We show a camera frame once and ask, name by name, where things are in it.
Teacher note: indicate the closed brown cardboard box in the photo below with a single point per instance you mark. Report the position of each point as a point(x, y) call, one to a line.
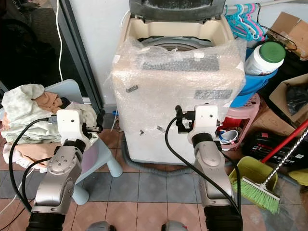
point(291, 31)

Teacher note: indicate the pink and white garment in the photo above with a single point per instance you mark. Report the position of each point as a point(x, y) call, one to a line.
point(24, 153)

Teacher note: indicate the white and blue cup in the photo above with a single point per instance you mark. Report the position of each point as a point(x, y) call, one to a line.
point(228, 136)

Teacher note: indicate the light blue plastic chair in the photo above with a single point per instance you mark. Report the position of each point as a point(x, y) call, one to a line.
point(72, 91)

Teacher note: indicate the pale green crumpled cloth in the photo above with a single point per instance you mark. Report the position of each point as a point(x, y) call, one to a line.
point(24, 113)

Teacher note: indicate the pink plastic stool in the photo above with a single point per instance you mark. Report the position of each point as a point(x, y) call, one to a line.
point(240, 115)

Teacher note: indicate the grey robot foot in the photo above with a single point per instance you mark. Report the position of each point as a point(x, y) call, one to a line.
point(97, 226)
point(174, 226)

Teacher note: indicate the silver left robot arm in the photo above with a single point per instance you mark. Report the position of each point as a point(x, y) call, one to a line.
point(58, 180)

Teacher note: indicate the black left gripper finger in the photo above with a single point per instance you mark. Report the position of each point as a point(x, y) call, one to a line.
point(101, 120)

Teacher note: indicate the cyan plastic clothes hanger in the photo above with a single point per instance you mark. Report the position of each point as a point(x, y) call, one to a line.
point(238, 24)

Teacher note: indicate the dark grey washer lid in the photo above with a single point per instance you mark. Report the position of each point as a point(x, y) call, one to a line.
point(175, 8)

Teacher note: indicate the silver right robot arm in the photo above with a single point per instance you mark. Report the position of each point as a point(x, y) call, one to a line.
point(212, 173)

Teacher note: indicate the dark grey door frame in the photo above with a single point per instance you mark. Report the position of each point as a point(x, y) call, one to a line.
point(79, 53)

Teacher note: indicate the white bottle with green lid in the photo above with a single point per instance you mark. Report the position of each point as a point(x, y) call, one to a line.
point(264, 57)

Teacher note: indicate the black plastic bag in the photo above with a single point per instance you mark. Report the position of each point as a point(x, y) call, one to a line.
point(296, 98)

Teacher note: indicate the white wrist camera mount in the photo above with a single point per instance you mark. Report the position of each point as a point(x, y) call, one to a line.
point(71, 125)
point(206, 119)

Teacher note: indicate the white clothes rail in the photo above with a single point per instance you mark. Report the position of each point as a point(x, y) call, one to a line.
point(284, 4)

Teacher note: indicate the blue plastic basin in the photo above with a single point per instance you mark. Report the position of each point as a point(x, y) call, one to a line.
point(245, 89)

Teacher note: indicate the peach crumpled garment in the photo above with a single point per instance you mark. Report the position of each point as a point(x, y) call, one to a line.
point(47, 101)

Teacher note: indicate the grey right robot foot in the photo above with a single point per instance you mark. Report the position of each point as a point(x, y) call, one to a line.
point(174, 226)

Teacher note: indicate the black plastic tool case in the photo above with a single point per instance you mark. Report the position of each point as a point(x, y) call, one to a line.
point(264, 144)

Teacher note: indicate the bubble-wrapped white washing machine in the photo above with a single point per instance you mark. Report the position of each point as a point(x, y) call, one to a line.
point(178, 101)

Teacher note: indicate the grey left robot foot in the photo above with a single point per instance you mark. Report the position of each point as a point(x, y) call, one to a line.
point(97, 226)

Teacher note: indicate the open brown cardboard box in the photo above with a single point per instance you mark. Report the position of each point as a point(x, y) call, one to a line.
point(278, 98)

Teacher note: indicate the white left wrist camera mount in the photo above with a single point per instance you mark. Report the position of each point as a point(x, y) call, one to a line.
point(71, 125)

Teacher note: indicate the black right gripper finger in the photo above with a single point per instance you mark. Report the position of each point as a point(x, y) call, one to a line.
point(178, 113)

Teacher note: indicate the pink plastic clothes hanger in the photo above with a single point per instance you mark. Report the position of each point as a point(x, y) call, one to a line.
point(256, 24)

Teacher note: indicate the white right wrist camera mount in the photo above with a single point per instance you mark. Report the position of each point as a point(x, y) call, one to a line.
point(206, 119)

